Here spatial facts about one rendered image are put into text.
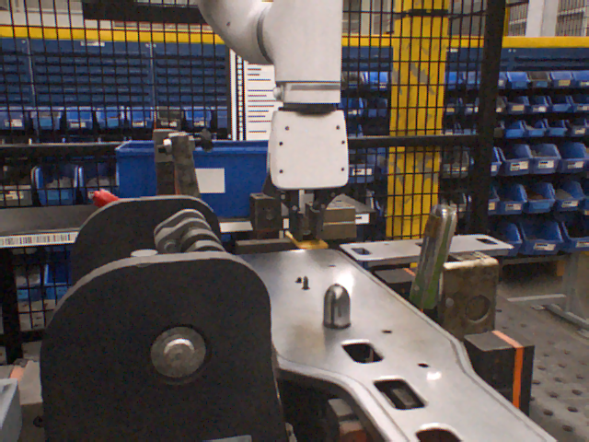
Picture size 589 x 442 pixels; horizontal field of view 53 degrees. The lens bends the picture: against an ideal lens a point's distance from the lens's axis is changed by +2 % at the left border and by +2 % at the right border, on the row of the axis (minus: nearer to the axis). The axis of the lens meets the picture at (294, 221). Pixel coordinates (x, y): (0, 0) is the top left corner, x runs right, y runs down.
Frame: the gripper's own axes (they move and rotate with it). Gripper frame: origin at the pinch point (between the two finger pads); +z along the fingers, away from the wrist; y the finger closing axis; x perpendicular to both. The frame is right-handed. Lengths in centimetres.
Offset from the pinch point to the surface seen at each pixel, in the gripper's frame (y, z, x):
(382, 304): 7.7, 9.1, -8.5
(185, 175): -15.9, -7.4, -1.9
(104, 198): -25.4, -4.9, -1.1
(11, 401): -27, -7, -53
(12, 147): -44, -6, 55
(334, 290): -0.7, 4.7, -13.5
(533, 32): 297, -60, 354
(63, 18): -77, -86, 639
